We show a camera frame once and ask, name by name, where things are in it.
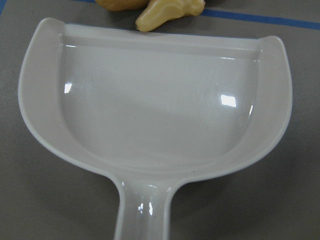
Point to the beige plastic dustpan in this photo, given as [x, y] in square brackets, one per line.
[153, 111]

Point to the tan toy ginger root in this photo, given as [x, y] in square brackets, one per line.
[159, 12]

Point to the brown toy potato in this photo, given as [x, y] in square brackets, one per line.
[122, 5]

